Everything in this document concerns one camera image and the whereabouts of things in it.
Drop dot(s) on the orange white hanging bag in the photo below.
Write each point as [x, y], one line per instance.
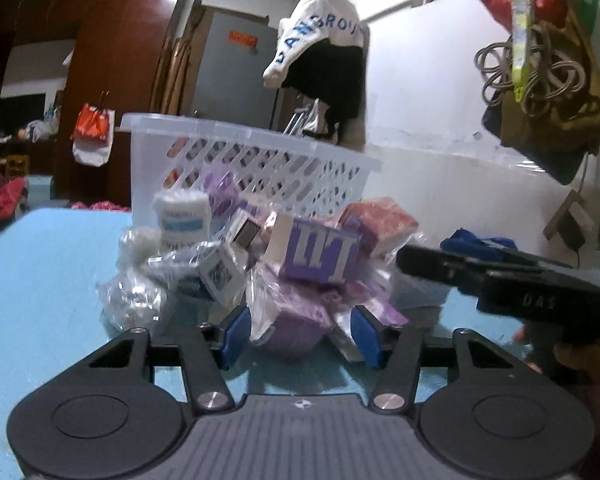
[93, 133]

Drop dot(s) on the white cap with blue letters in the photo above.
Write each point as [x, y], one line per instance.
[310, 22]

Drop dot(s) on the blue cloth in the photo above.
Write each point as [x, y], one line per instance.
[465, 243]

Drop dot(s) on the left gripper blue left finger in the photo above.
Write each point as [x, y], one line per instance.
[236, 329]

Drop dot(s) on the dark red wooden wardrobe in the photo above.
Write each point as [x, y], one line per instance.
[117, 63]

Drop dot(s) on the grey metal door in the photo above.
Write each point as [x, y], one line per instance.
[227, 53]

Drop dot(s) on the clear bagged white packet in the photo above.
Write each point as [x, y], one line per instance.
[132, 299]

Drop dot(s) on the white gauze roll packet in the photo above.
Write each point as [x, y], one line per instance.
[184, 217]

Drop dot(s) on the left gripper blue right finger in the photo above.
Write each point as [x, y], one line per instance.
[373, 339]

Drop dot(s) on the white box with QR code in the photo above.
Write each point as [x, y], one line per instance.
[221, 273]

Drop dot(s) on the white perforated plastic basket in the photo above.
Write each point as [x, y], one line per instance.
[306, 177]

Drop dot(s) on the pink red packet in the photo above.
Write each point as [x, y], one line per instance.
[381, 223]

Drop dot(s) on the purple and white box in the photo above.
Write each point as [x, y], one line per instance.
[306, 250]

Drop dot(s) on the brown hanging bag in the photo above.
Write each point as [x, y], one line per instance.
[556, 121]

